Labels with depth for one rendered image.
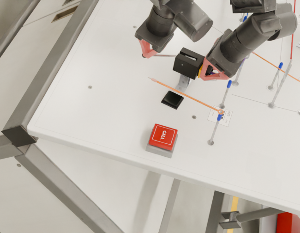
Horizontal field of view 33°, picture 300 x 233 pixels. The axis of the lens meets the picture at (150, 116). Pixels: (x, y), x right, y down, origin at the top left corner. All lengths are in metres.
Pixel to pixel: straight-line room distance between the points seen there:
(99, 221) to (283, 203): 0.49
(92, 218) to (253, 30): 0.62
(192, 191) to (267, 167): 2.22
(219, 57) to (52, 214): 0.62
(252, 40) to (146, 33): 0.23
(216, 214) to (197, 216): 1.88
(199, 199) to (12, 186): 2.19
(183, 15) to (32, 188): 0.58
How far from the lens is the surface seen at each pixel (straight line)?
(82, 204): 1.27
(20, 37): 1.66
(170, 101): 1.12
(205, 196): 3.43
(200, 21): 0.98
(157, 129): 1.04
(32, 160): 1.17
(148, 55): 1.15
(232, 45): 1.02
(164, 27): 1.06
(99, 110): 1.10
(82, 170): 1.28
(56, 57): 1.22
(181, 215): 3.15
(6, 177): 1.28
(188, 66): 1.11
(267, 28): 0.99
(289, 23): 1.05
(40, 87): 1.15
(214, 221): 1.43
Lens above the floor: 1.66
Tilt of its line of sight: 33 degrees down
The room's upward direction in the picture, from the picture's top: 77 degrees clockwise
